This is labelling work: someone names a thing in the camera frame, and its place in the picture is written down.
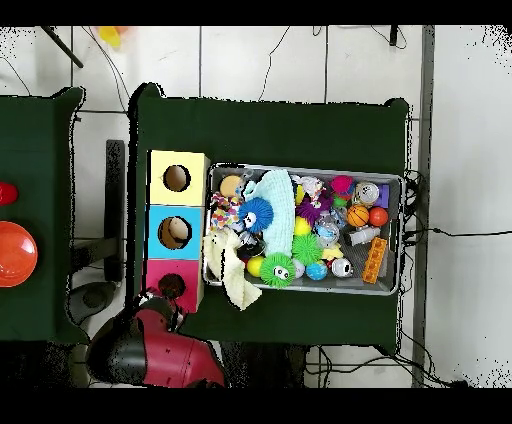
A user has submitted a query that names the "wooden box with three holes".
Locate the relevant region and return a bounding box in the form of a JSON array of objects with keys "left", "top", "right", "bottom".
[{"left": 141, "top": 149, "right": 211, "bottom": 314}]

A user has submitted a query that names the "dark green side table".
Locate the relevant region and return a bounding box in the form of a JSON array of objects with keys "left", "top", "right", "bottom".
[{"left": 0, "top": 86, "right": 91, "bottom": 345}]

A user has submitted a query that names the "small green spiky rubber ball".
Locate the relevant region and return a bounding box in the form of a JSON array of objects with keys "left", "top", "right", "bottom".
[{"left": 291, "top": 233, "right": 322, "bottom": 266}]

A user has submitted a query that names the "orange toy building brick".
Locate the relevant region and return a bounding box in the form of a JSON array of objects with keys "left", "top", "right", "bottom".
[{"left": 361, "top": 236, "right": 388, "bottom": 285}]

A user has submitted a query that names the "orange bowl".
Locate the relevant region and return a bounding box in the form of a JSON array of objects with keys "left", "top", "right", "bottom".
[{"left": 0, "top": 220, "right": 39, "bottom": 288}]

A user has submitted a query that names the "cream muslin cloth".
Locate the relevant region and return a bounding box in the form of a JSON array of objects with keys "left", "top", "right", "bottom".
[{"left": 202, "top": 229, "right": 263, "bottom": 312}]

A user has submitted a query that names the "small orange basketball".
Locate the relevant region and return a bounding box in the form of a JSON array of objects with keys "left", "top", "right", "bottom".
[{"left": 346, "top": 204, "right": 370, "bottom": 228}]

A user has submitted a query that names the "crumpled polka dot paper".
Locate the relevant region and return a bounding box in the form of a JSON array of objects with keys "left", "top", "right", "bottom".
[{"left": 208, "top": 191, "right": 243, "bottom": 232}]

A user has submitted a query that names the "small red plastic object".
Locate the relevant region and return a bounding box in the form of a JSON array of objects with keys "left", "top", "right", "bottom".
[{"left": 0, "top": 182, "right": 20, "bottom": 207}]

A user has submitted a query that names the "blue spiky ball with eyes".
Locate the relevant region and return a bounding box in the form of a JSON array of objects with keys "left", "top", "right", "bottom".
[{"left": 237, "top": 196, "right": 275, "bottom": 233}]

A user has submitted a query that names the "smooth orange-red ball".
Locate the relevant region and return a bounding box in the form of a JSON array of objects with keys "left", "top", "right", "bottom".
[{"left": 367, "top": 206, "right": 390, "bottom": 228}]

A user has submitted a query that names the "black rod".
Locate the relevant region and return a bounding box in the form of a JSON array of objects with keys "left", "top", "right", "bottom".
[{"left": 39, "top": 26, "right": 85, "bottom": 69}]

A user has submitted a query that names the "dark green tablecloth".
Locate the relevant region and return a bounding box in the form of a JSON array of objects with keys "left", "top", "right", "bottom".
[{"left": 125, "top": 82, "right": 411, "bottom": 357}]

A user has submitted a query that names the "yellow plastic toy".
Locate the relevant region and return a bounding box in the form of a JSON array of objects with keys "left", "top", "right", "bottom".
[{"left": 97, "top": 26, "right": 131, "bottom": 49}]

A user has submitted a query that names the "pink spiky rubber ball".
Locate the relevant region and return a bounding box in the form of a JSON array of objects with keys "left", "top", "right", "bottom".
[{"left": 328, "top": 174, "right": 356, "bottom": 197}]

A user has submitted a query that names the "mint green muslin cloth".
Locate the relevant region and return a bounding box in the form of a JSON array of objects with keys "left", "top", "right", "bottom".
[{"left": 243, "top": 168, "right": 297, "bottom": 259}]

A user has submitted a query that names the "shallow wire mesh bin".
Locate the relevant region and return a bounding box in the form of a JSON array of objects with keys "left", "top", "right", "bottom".
[{"left": 202, "top": 161, "right": 405, "bottom": 296}]

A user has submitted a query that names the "thin black floor cable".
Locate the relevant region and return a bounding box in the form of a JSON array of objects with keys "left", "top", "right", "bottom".
[
  {"left": 401, "top": 226, "right": 512, "bottom": 238},
  {"left": 257, "top": 26, "right": 292, "bottom": 102}
]

